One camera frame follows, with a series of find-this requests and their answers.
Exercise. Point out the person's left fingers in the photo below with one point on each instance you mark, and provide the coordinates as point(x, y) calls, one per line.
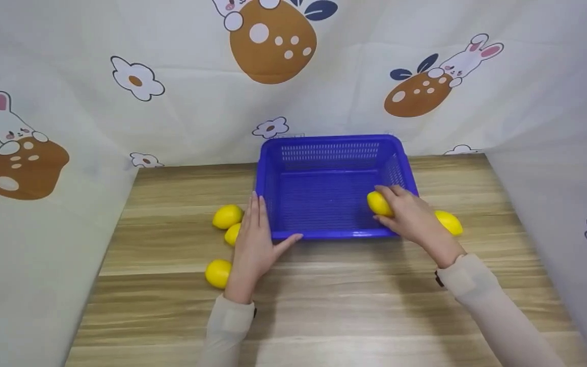
point(257, 216)

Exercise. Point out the person's right forearm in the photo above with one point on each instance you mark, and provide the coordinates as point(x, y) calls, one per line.
point(497, 316)

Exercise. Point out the person's right hand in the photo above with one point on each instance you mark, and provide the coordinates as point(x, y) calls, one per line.
point(416, 219)

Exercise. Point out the person's left thumb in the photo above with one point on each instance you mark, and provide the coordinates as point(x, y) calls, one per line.
point(287, 243)

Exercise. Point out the person's left hand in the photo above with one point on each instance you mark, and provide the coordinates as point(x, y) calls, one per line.
point(252, 255)

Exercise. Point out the person's right fingers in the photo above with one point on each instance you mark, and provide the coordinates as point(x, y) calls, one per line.
point(393, 191)

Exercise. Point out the person's left forearm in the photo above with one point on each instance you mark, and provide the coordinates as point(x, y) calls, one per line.
point(230, 331)

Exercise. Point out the blue plastic basket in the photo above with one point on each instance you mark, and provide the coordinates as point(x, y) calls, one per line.
point(324, 199)

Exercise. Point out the yellow lemon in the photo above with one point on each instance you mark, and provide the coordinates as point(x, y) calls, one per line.
point(227, 216)
point(232, 235)
point(451, 223)
point(378, 203)
point(218, 273)

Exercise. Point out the person's right thumb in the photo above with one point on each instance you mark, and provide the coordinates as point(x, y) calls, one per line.
point(386, 220)

